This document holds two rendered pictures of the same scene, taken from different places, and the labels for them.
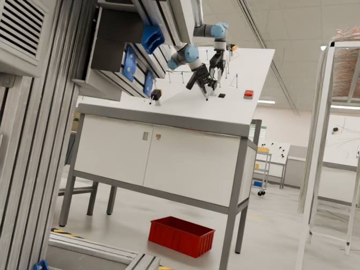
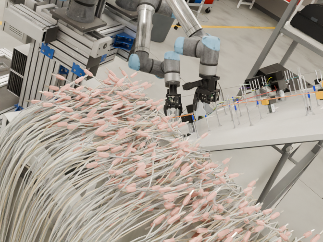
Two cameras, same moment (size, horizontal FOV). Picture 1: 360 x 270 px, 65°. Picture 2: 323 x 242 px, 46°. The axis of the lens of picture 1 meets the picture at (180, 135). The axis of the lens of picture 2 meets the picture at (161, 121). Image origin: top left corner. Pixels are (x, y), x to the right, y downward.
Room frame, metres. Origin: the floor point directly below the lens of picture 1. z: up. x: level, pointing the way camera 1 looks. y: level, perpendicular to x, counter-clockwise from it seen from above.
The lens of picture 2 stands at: (1.78, -1.63, 1.95)
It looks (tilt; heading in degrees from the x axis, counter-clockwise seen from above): 32 degrees down; 95
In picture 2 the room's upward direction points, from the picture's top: 25 degrees clockwise
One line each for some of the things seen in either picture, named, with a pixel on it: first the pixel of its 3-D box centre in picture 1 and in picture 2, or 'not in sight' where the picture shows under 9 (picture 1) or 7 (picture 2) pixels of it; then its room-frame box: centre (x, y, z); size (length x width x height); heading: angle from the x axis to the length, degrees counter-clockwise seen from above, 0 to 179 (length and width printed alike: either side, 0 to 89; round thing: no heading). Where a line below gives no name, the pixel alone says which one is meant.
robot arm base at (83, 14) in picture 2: not in sight; (81, 7); (0.98, 0.19, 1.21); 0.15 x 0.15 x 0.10
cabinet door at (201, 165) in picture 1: (189, 163); not in sight; (1.68, -0.08, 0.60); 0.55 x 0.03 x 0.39; 69
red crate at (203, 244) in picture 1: (181, 234); not in sight; (2.06, -0.14, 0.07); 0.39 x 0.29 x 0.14; 62
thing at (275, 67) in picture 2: not in sight; (285, 81); (2.22, 0.93, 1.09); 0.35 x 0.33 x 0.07; 69
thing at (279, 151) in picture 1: (268, 162); not in sight; (10.26, -3.37, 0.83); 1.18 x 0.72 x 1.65; 61
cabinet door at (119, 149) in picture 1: (112, 148); not in sight; (1.88, 0.43, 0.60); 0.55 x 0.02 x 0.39; 69
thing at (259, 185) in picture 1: (245, 168); not in sight; (6.63, -1.66, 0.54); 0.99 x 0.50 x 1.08; 63
